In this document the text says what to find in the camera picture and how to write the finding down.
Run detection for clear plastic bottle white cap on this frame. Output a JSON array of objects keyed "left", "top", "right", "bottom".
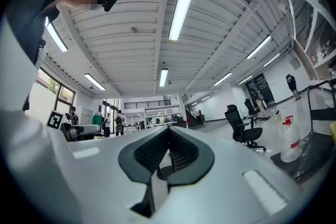
[{"left": 272, "top": 109, "right": 284, "bottom": 137}]

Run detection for tall white metal shelf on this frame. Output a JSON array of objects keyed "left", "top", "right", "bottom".
[{"left": 271, "top": 0, "right": 336, "bottom": 81}]

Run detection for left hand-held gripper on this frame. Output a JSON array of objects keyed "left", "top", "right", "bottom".
[{"left": 46, "top": 110, "right": 101, "bottom": 142}]

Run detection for black balcony railing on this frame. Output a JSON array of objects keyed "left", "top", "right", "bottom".
[{"left": 123, "top": 99, "right": 172, "bottom": 110}]

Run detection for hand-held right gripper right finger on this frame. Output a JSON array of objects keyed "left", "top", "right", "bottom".
[{"left": 157, "top": 125, "right": 300, "bottom": 220}]

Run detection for black wall panel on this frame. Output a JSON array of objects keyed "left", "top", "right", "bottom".
[{"left": 246, "top": 72, "right": 276, "bottom": 108}]

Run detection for black metal cart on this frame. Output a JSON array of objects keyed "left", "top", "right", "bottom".
[{"left": 269, "top": 78, "right": 336, "bottom": 183}]

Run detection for clear plastic bottle red cap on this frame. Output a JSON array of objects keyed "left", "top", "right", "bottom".
[{"left": 279, "top": 115, "right": 302, "bottom": 164}]

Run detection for dark staircase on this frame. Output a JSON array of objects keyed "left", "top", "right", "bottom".
[{"left": 181, "top": 92, "right": 206, "bottom": 129}]

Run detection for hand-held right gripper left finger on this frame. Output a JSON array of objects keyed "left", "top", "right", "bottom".
[{"left": 67, "top": 125, "right": 169, "bottom": 218}]

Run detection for green clothes on rack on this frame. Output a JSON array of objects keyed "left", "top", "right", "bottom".
[{"left": 91, "top": 112, "right": 105, "bottom": 126}]

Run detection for white lockers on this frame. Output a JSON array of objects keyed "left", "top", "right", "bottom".
[{"left": 80, "top": 106, "right": 94, "bottom": 126}]

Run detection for black head-worn camera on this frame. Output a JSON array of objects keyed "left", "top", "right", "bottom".
[{"left": 103, "top": 0, "right": 119, "bottom": 13}]

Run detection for black office chair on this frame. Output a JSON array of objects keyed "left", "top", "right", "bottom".
[
  {"left": 224, "top": 104, "right": 268, "bottom": 152},
  {"left": 243, "top": 98, "right": 260, "bottom": 124}
]

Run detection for long ceiling light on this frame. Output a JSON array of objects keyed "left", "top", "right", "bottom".
[
  {"left": 262, "top": 52, "right": 281, "bottom": 68},
  {"left": 159, "top": 68, "right": 169, "bottom": 88},
  {"left": 167, "top": 0, "right": 202, "bottom": 41},
  {"left": 246, "top": 35, "right": 273, "bottom": 60},
  {"left": 237, "top": 74, "right": 254, "bottom": 86},
  {"left": 213, "top": 72, "right": 233, "bottom": 87},
  {"left": 45, "top": 16, "right": 69, "bottom": 53},
  {"left": 83, "top": 73, "right": 107, "bottom": 91}
]

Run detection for person's black shirt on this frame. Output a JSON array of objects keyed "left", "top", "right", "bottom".
[{"left": 4, "top": 0, "right": 69, "bottom": 112}]

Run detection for large black-framed window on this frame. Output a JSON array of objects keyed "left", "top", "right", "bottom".
[{"left": 36, "top": 67, "right": 77, "bottom": 115}]

